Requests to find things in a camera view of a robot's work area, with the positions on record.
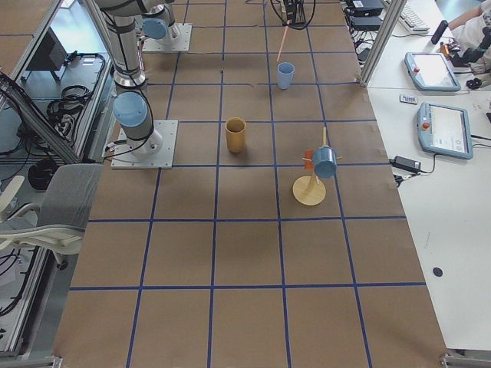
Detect orange mug on stand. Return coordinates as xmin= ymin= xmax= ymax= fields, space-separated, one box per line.
xmin=302 ymin=149 xmax=314 ymax=170

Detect black wire mug rack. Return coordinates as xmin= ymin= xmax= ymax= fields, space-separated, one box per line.
xmin=280 ymin=0 xmax=306 ymax=28

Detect wooden mug tree stand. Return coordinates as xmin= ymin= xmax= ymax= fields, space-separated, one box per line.
xmin=292 ymin=126 xmax=342 ymax=206

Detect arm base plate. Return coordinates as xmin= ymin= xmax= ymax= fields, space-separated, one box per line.
xmin=110 ymin=120 xmax=178 ymax=169
xmin=142 ymin=19 xmax=193 ymax=53

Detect aluminium frame post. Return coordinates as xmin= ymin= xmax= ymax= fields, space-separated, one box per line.
xmin=359 ymin=0 xmax=407 ymax=87

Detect teach pendant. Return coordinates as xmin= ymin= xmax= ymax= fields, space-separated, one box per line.
xmin=404 ymin=52 xmax=461 ymax=92
xmin=417 ymin=102 xmax=473 ymax=159

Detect pink chopstick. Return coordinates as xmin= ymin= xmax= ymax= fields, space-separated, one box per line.
xmin=276 ymin=20 xmax=291 ymax=63

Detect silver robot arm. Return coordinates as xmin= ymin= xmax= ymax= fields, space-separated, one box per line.
xmin=142 ymin=1 xmax=181 ymax=43
xmin=95 ymin=1 xmax=193 ymax=169

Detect blue mug on stand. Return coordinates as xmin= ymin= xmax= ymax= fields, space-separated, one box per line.
xmin=311 ymin=146 xmax=337 ymax=179

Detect teach pendant far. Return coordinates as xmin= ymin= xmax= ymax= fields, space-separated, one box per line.
xmin=404 ymin=52 xmax=461 ymax=92

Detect white keyboard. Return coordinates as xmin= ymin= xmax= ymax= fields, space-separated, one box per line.
xmin=398 ymin=3 xmax=430 ymax=35

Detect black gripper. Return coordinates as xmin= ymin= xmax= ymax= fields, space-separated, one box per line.
xmin=283 ymin=0 xmax=297 ymax=24

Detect teach pendant near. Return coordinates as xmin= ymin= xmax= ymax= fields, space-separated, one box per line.
xmin=417 ymin=102 xmax=473 ymax=159

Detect black power adapter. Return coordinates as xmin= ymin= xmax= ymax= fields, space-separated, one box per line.
xmin=389 ymin=156 xmax=421 ymax=173

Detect small label card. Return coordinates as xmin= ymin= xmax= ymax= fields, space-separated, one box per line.
xmin=399 ymin=94 xmax=418 ymax=105

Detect bamboo chopstick holder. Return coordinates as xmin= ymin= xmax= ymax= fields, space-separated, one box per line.
xmin=225 ymin=117 xmax=246 ymax=153

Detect light blue plastic cup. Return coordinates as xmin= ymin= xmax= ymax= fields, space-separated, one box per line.
xmin=277 ymin=62 xmax=295 ymax=90

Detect grey office chair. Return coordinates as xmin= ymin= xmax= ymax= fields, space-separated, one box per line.
xmin=1 ymin=163 xmax=103 ymax=270

